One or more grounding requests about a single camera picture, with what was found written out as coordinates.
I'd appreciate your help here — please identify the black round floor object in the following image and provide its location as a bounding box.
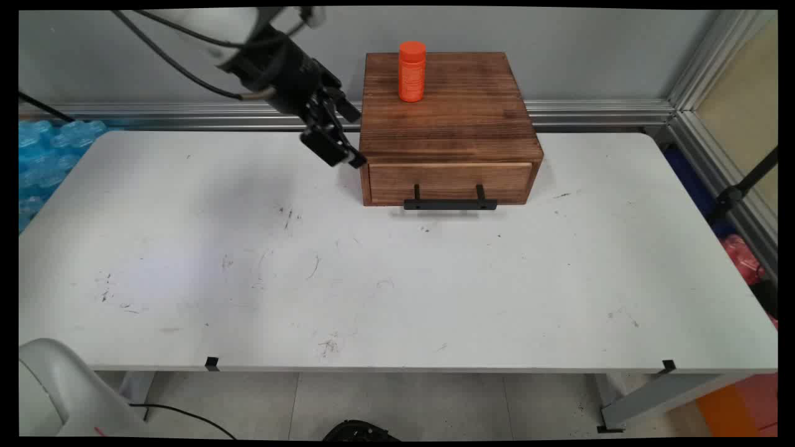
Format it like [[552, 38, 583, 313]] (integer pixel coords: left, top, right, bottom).
[[321, 420, 402, 442]]

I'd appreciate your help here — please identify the black tripod stand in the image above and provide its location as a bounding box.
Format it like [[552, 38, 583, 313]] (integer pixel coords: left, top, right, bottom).
[[707, 146, 778, 225]]

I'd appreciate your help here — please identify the orange plastic bottle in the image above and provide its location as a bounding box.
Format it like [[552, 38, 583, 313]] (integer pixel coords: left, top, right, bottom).
[[397, 41, 427, 103]]

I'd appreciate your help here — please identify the pink plastic bag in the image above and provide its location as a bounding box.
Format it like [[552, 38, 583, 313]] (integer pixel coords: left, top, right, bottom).
[[720, 234, 766, 287]]

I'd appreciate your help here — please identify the blue water bottle pack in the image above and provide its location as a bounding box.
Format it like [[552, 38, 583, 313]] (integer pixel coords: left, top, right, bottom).
[[19, 119, 108, 234]]

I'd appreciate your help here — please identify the orange box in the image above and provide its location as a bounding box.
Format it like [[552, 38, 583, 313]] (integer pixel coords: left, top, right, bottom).
[[695, 374, 778, 438]]

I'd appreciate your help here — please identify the thin black slanted rod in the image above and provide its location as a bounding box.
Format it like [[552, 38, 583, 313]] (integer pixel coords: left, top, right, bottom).
[[19, 92, 76, 123]]

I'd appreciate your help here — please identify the grey table leg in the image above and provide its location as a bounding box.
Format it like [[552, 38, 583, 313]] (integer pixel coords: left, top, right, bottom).
[[597, 372, 756, 434], [118, 371, 157, 423]]

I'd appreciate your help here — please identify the dark wooden drawer cabinet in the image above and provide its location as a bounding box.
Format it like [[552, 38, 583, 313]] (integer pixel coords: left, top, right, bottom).
[[358, 52, 545, 207]]

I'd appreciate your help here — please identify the aluminium frame corner post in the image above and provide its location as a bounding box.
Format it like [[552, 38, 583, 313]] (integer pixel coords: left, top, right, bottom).
[[667, 9, 778, 277]]

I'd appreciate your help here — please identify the short black robot cable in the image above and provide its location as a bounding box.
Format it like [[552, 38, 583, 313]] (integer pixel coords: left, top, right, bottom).
[[132, 9, 246, 50]]

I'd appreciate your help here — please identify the long black robot cable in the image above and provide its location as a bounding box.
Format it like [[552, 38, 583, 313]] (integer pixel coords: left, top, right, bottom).
[[111, 10, 244, 101]]

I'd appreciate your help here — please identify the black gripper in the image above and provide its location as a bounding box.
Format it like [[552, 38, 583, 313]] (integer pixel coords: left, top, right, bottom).
[[220, 25, 368, 170]]

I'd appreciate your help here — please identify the black floor cable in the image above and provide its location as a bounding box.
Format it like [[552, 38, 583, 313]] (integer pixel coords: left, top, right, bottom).
[[129, 403, 238, 440]]

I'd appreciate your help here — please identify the horizontal aluminium frame rail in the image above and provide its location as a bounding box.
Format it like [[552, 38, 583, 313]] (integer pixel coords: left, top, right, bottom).
[[19, 99, 676, 133]]

